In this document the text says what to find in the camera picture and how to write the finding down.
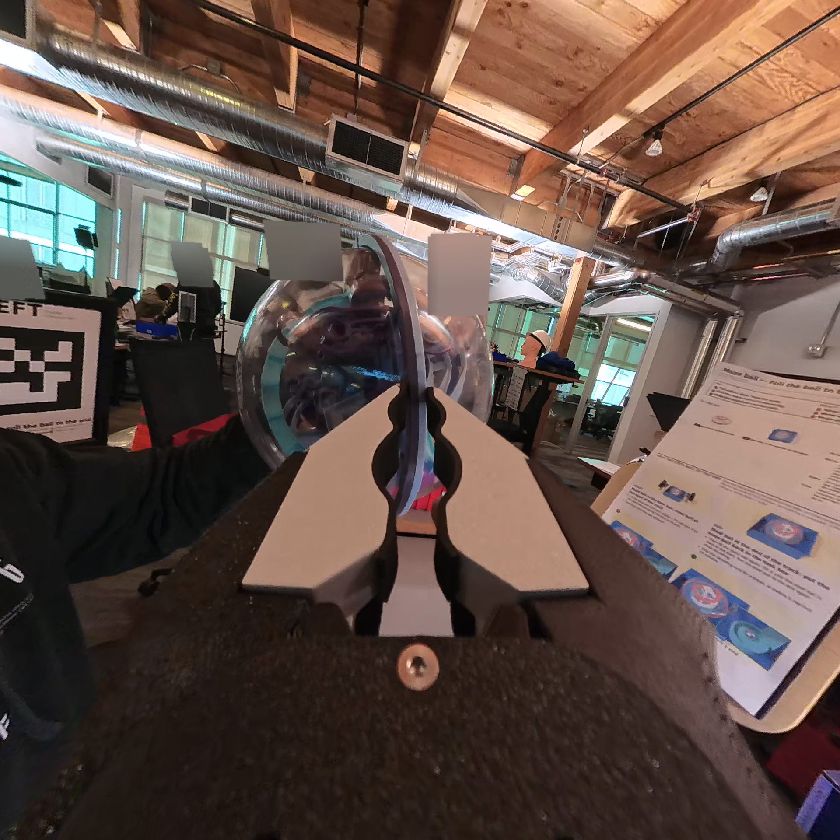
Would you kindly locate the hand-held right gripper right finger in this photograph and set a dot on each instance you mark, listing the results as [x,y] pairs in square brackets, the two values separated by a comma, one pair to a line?
[512,525]

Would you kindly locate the instruction sheet board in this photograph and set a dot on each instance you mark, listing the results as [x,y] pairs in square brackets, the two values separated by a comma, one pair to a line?
[735,538]

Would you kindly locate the black office chair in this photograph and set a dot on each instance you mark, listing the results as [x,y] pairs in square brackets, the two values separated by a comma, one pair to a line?
[177,381]

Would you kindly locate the ceiling air vent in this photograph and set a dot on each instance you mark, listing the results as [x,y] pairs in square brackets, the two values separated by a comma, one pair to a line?
[368,147]

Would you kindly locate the person's left forearm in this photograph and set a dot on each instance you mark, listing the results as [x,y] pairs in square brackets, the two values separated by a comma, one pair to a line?
[131,499]

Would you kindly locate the red carry bag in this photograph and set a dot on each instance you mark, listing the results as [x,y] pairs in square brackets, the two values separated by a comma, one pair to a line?
[171,436]

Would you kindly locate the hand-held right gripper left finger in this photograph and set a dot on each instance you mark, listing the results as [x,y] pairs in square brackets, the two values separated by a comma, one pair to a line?
[322,525]

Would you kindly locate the clear maze ball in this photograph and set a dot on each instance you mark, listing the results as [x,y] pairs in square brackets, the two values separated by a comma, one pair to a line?
[315,368]

